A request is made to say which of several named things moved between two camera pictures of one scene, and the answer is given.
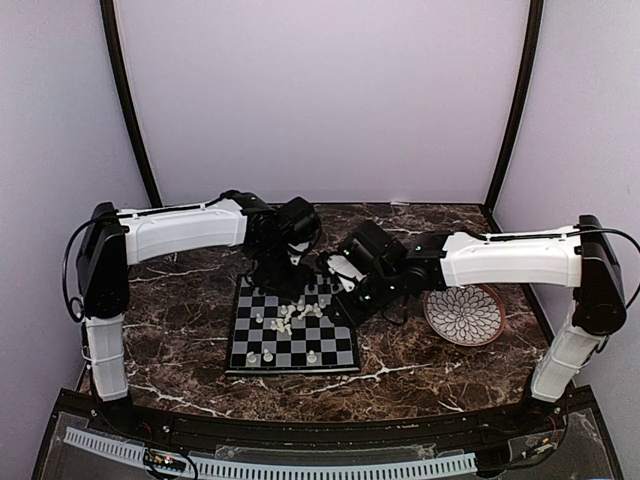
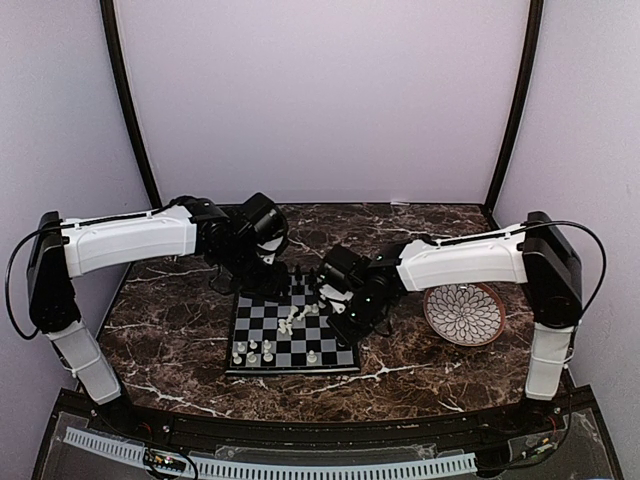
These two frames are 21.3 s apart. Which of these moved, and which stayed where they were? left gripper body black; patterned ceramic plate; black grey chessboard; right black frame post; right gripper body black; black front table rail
Moved: right gripper body black; left gripper body black
Stayed: right black frame post; black front table rail; black grey chessboard; patterned ceramic plate
